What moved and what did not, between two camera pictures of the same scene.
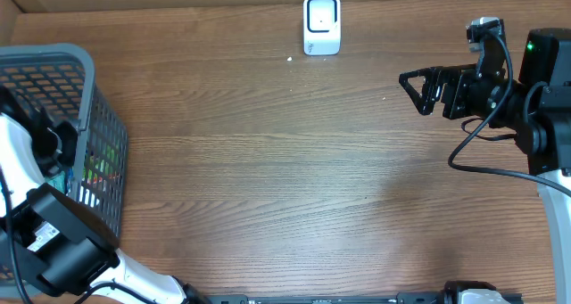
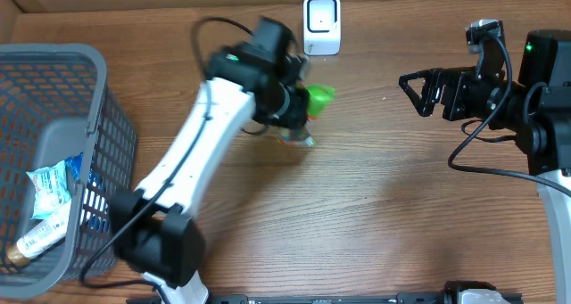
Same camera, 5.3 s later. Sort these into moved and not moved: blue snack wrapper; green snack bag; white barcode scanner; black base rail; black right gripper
Moved: blue snack wrapper; green snack bag
Not moved: white barcode scanner; black base rail; black right gripper
